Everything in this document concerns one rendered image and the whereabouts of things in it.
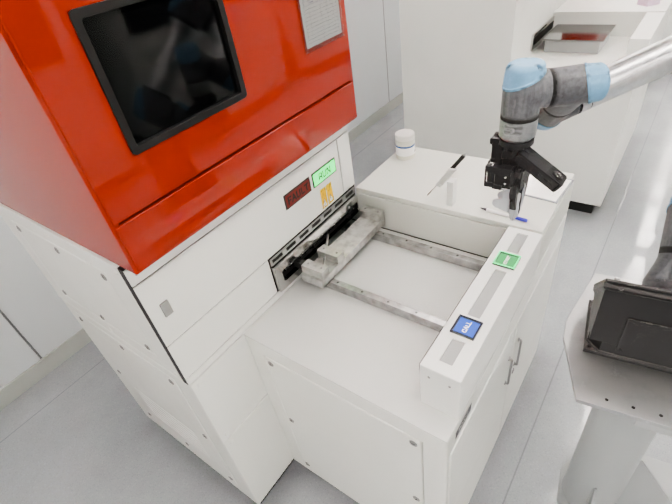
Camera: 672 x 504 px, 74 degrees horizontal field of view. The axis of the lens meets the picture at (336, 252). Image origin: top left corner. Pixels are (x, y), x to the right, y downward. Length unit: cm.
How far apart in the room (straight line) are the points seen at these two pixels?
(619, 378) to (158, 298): 106
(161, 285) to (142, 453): 131
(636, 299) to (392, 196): 75
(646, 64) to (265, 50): 82
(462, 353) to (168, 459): 151
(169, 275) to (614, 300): 98
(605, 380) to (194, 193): 101
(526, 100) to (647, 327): 56
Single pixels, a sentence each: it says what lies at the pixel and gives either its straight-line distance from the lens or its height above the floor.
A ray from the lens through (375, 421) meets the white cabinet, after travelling 118.
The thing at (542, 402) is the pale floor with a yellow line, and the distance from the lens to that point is 215.
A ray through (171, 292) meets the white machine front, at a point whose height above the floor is 110.
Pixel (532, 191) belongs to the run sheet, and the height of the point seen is 97.
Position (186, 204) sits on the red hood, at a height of 130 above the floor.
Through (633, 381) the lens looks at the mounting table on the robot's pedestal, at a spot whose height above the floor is 82.
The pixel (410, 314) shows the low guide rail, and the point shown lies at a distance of 124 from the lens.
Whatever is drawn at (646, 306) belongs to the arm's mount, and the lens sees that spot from 114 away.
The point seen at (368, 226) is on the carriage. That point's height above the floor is 88.
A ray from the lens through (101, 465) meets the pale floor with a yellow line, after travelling 235.
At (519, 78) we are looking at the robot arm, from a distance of 97.
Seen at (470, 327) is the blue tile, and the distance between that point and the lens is 106.
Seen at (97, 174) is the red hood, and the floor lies 144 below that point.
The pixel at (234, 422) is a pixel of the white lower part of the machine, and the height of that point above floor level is 55.
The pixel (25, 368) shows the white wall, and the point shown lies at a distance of 283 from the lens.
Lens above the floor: 176
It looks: 38 degrees down
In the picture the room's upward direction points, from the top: 10 degrees counter-clockwise
